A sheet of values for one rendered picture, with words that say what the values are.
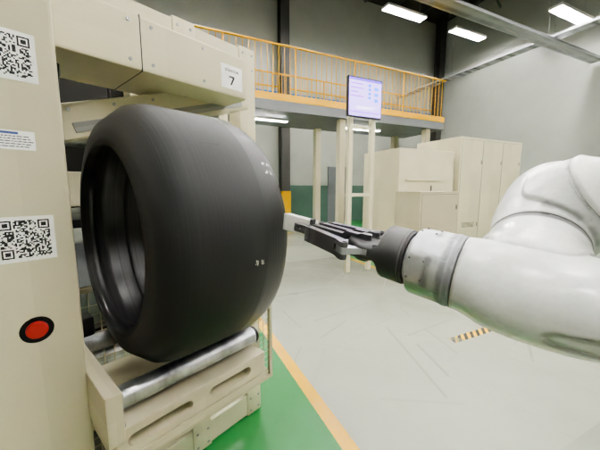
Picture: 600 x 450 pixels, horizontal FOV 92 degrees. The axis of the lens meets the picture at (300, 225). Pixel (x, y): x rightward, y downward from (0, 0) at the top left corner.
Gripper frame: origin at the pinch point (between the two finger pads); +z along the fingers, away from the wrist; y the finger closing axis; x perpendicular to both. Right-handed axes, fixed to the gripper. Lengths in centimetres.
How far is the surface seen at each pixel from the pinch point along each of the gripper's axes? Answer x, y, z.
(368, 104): -102, -362, 199
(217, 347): 35.3, 1.8, 20.4
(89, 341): 39, 21, 48
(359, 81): -129, -346, 210
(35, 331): 22.2, 33.0, 28.7
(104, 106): -21, 8, 75
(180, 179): -5.8, 14.3, 15.3
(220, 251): 6.1, 9.7, 9.7
